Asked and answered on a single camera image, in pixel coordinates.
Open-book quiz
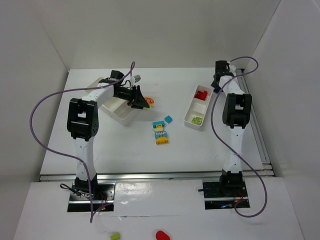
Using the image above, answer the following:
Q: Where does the purple lego piece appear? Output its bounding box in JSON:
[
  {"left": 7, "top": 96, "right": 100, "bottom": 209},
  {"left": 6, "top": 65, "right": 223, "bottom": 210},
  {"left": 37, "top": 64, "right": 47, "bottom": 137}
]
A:
[{"left": 213, "top": 87, "right": 221, "bottom": 94}]

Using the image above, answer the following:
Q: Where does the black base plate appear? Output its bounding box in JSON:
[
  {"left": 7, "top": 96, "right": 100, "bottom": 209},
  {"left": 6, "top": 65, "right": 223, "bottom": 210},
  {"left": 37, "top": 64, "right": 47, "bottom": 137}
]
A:
[
  {"left": 60, "top": 183, "right": 116, "bottom": 213},
  {"left": 197, "top": 181, "right": 250, "bottom": 210}
]

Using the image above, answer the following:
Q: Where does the white divided container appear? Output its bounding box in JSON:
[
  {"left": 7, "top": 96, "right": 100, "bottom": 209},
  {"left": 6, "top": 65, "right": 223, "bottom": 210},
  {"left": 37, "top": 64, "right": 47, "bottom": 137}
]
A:
[
  {"left": 98, "top": 79, "right": 140, "bottom": 126},
  {"left": 183, "top": 85, "right": 213, "bottom": 130}
]

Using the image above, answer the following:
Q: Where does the teal and green lego stack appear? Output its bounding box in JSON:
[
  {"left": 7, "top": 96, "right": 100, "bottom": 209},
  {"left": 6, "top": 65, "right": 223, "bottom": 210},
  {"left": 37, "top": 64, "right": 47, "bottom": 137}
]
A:
[{"left": 152, "top": 120, "right": 165, "bottom": 133}]

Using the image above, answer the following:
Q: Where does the right white divided container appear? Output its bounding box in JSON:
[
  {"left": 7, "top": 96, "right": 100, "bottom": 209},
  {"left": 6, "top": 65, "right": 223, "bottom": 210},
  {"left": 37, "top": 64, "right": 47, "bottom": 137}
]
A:
[{"left": 183, "top": 85, "right": 213, "bottom": 130}]

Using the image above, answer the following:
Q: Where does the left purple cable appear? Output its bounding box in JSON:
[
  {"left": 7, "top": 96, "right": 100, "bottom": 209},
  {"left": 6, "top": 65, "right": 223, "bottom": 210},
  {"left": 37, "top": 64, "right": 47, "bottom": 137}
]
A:
[{"left": 29, "top": 61, "right": 136, "bottom": 223}]

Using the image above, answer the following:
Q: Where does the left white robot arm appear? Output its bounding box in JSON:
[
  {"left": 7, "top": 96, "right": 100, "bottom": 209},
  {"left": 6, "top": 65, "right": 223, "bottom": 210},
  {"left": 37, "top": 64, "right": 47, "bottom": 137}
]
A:
[{"left": 67, "top": 70, "right": 150, "bottom": 197}]

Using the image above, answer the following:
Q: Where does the aluminium rail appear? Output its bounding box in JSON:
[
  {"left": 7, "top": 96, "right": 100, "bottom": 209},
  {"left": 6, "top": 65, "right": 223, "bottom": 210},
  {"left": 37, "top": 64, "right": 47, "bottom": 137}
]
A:
[
  {"left": 235, "top": 68, "right": 276, "bottom": 178},
  {"left": 39, "top": 170, "right": 226, "bottom": 187}
]

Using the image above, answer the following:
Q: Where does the left white divided container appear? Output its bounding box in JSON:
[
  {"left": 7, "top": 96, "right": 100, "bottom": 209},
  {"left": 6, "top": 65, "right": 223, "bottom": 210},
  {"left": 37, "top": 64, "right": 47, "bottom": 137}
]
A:
[{"left": 98, "top": 79, "right": 140, "bottom": 126}]

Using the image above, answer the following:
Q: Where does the teal flower lego brick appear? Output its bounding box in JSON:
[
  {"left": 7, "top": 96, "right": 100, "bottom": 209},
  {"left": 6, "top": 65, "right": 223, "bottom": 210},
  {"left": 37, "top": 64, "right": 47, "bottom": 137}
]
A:
[{"left": 154, "top": 130, "right": 168, "bottom": 140}]

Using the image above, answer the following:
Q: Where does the light green lego brick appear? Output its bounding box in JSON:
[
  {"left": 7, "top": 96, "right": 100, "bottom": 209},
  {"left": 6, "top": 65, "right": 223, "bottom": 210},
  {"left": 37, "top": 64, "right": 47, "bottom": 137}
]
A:
[{"left": 195, "top": 117, "right": 203, "bottom": 125}]

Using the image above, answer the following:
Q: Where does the green lego on foreground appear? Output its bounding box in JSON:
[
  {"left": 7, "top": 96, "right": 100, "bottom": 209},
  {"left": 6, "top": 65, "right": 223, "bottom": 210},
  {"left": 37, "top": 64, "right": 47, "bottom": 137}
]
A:
[{"left": 110, "top": 232, "right": 120, "bottom": 240}]

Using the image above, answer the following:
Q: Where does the aluminium rail front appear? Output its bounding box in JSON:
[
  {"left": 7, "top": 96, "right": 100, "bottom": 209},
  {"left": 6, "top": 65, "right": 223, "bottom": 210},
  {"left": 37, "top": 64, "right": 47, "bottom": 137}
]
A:
[{"left": 39, "top": 170, "right": 226, "bottom": 187}]

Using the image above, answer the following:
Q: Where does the red round piece foreground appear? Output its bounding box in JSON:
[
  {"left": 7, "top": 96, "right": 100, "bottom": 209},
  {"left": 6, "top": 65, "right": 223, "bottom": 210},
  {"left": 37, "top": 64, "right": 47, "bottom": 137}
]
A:
[{"left": 155, "top": 230, "right": 171, "bottom": 240}]

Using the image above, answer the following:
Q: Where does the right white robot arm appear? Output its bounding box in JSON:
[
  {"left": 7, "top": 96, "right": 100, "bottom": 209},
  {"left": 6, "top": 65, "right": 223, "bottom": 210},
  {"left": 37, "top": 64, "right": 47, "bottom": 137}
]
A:
[{"left": 211, "top": 60, "right": 252, "bottom": 197}]

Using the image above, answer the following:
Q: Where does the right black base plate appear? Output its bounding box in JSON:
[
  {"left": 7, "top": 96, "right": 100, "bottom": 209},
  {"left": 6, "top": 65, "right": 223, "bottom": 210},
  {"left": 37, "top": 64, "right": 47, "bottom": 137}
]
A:
[{"left": 197, "top": 181, "right": 250, "bottom": 210}]

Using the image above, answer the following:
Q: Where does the orange sun round lego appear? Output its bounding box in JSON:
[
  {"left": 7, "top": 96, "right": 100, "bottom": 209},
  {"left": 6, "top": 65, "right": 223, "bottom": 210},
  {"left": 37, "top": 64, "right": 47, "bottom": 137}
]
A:
[{"left": 144, "top": 97, "right": 155, "bottom": 107}]

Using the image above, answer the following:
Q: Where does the aluminium rail right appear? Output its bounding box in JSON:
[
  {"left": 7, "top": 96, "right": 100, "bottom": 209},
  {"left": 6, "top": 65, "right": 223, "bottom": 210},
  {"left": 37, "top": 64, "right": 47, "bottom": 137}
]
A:
[{"left": 235, "top": 68, "right": 276, "bottom": 178}]

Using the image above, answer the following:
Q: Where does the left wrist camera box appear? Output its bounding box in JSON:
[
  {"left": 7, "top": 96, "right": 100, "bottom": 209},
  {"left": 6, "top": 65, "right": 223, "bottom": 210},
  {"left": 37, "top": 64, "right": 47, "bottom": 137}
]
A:
[{"left": 133, "top": 75, "right": 141, "bottom": 83}]

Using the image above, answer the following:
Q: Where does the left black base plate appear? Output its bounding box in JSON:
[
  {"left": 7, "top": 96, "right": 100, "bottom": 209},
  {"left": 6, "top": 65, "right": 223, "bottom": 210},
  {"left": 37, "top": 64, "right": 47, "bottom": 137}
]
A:
[{"left": 60, "top": 183, "right": 116, "bottom": 213}]

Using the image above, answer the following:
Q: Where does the red lego brick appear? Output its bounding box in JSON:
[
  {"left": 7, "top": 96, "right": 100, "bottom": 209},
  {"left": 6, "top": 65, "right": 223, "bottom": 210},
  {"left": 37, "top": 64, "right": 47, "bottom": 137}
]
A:
[
  {"left": 194, "top": 91, "right": 203, "bottom": 100},
  {"left": 200, "top": 90, "right": 208, "bottom": 101}
]

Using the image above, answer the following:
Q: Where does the teal square lego brick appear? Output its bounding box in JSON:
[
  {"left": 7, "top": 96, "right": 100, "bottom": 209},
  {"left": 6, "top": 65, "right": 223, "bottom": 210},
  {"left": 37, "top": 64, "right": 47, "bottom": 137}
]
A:
[{"left": 164, "top": 115, "right": 173, "bottom": 124}]

